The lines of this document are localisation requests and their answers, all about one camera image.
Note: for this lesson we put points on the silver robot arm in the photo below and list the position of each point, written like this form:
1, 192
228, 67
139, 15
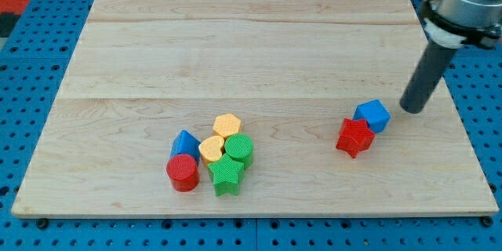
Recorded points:
455, 23

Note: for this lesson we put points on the green star block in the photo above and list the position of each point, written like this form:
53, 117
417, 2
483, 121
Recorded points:
226, 175

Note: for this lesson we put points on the red star block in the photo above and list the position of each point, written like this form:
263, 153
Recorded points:
354, 136

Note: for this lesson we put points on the light wooden board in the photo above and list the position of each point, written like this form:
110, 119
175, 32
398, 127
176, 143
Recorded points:
292, 71

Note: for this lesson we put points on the yellow hexagon block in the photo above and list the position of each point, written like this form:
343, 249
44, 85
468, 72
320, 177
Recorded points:
227, 125

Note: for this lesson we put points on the green cylinder block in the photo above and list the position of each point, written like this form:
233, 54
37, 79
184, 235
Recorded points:
240, 148

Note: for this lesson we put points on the yellow heart block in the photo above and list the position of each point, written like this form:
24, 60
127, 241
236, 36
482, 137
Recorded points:
211, 149

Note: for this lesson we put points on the blue triangle block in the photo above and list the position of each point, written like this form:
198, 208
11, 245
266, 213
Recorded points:
186, 143

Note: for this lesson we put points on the red cylinder block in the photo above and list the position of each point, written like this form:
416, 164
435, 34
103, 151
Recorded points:
182, 170

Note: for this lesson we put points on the blue cube block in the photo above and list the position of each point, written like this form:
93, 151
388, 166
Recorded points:
375, 113

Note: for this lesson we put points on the grey cylindrical pointer rod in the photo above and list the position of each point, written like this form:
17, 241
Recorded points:
431, 67

